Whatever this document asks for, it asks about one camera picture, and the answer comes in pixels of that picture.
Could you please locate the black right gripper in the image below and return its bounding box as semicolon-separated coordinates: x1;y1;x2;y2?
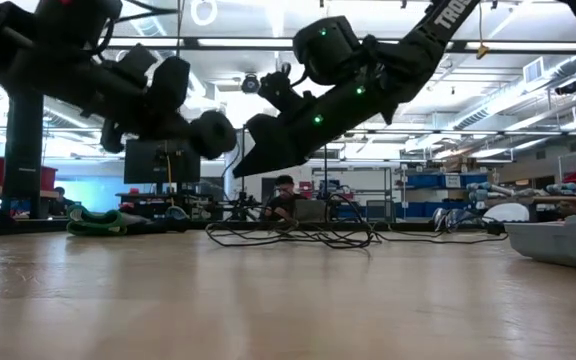
232;94;357;179

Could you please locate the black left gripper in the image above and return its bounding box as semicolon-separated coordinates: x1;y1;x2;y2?
112;56;199;145

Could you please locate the black round cord spool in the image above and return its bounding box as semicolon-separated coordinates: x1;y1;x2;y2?
190;110;238;161

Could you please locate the thin black cord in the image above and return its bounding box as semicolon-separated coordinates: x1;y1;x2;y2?
205;192;509;250

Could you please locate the black monitor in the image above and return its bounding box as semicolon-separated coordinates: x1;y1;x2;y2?
123;138;202;185

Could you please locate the black tripod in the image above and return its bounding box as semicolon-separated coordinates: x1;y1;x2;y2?
223;189;264;223

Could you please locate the grey laptop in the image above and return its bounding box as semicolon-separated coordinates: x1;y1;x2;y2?
292;198;331;223

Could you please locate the black work glove green cuff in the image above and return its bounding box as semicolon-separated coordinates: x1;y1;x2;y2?
66;203;192;237

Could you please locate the red storage bin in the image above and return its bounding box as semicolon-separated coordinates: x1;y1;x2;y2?
0;156;59;192

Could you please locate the blue storage bin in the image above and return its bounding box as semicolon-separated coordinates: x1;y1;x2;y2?
405;172;490;190

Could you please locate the blue grey bundle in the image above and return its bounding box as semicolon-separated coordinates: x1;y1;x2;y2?
431;206;472;232

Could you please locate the yellow hanging tag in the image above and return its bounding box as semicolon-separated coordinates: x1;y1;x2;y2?
475;0;491;61

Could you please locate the white round object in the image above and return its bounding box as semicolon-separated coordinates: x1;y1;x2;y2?
481;201;531;224

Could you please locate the white ceiling vent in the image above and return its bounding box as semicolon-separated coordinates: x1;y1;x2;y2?
522;56;545;85

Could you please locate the grey plastic tool case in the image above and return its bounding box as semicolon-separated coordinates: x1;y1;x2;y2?
504;212;576;274

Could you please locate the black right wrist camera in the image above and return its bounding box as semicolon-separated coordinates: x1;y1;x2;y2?
259;71;315;117

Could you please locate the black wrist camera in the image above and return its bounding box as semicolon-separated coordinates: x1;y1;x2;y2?
115;43;160;79
259;71;315;117

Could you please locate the black overhead camera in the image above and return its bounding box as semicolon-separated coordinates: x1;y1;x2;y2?
240;73;261;95

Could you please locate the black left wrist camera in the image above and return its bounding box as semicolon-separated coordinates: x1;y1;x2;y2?
115;43;160;79

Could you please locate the white ring ceiling light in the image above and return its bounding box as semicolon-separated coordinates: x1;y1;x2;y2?
190;0;219;27

